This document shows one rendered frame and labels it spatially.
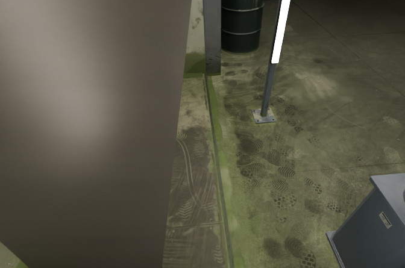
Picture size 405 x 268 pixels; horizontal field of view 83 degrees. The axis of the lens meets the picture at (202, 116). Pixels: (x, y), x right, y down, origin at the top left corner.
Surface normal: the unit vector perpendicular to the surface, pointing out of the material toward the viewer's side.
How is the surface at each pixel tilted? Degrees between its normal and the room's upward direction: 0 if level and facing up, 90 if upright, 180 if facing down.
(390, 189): 0
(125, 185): 90
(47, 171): 90
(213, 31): 90
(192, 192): 0
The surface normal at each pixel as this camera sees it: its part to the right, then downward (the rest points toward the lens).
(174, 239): -0.05, -0.73
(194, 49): 0.07, 0.67
